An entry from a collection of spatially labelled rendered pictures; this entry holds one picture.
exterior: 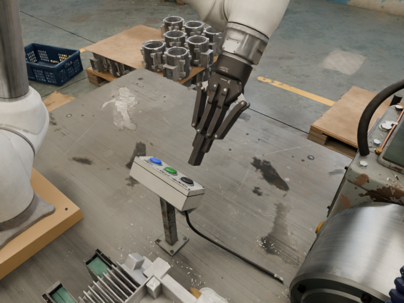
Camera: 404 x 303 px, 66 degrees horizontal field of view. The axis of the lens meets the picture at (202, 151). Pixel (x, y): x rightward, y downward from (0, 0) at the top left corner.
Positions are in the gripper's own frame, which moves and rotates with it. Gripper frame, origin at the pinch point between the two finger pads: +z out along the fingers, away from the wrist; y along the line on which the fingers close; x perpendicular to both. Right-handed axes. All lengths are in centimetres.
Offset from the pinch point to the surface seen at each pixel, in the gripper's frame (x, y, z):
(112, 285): -22.7, 7.5, 20.6
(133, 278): -20.8, 9.4, 18.5
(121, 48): 150, -204, -12
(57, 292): -16.7, -9.4, 38.0
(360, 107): 226, -3, -42
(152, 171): -3.5, -7.2, 8.7
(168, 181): -3.5, -2.2, 8.6
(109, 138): 28, -55, 20
